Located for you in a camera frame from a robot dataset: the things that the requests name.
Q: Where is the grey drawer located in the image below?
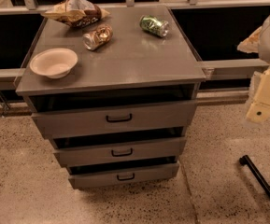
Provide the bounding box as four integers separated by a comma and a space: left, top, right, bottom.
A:
32, 85, 196, 139
53, 128, 186, 167
68, 156, 178, 189

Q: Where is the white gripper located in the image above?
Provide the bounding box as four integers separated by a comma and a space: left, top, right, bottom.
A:
237, 15, 270, 123

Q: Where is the brown chip bag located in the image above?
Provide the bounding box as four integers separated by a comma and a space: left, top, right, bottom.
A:
42, 0, 109, 28

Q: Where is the grey middle drawer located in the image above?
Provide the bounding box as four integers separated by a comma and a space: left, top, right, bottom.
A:
53, 128, 186, 167

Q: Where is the white paper bowl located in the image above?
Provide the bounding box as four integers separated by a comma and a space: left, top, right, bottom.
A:
29, 48, 78, 79

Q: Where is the grey top drawer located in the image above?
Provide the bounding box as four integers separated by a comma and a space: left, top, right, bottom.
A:
32, 85, 196, 139

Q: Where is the black metal bar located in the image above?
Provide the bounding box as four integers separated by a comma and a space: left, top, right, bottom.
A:
239, 155, 270, 199

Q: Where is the grey bottom drawer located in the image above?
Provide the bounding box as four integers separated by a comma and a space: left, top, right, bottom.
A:
68, 156, 178, 189

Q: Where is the green soda can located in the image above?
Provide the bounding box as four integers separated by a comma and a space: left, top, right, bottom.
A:
139, 15, 169, 38

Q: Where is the gold crushed can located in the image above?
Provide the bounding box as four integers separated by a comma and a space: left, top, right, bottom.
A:
83, 24, 113, 50

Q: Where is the grey drawer cabinet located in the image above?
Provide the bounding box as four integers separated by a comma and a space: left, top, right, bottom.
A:
15, 5, 207, 185

